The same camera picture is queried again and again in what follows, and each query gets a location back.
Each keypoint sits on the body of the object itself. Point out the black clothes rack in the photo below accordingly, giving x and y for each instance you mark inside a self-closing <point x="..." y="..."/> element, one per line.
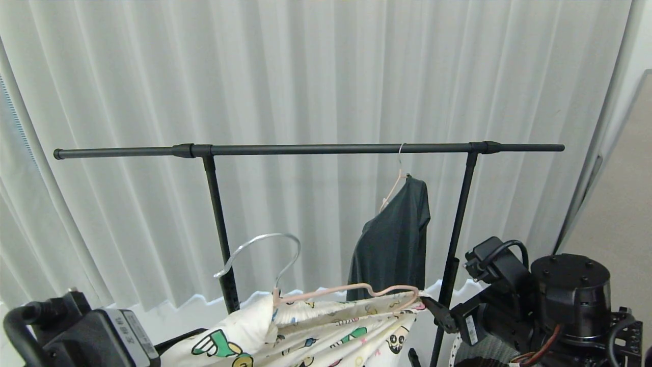
<point x="305" y="149"/>

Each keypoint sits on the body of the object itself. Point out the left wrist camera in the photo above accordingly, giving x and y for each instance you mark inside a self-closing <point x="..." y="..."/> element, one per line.
<point x="97" y="341"/>

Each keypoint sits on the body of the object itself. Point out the cream printed garment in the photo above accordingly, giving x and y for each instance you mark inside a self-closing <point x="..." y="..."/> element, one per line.
<point x="316" y="331"/>

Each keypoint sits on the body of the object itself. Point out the pink clothes hanger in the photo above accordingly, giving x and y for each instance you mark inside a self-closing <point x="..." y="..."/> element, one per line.
<point x="331" y="291"/>
<point x="392" y="191"/>

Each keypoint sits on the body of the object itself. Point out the dark grey shirt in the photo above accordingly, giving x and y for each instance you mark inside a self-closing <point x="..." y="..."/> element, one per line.
<point x="395" y="244"/>

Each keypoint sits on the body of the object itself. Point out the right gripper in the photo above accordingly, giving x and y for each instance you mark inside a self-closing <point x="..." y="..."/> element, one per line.
<point x="501" y="323"/>

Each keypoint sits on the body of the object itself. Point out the white curtain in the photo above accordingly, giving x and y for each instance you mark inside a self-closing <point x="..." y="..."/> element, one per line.
<point x="305" y="66"/>

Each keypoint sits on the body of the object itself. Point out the white laundry basket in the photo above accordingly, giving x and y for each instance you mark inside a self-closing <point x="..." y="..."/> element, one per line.
<point x="479" y="351"/>

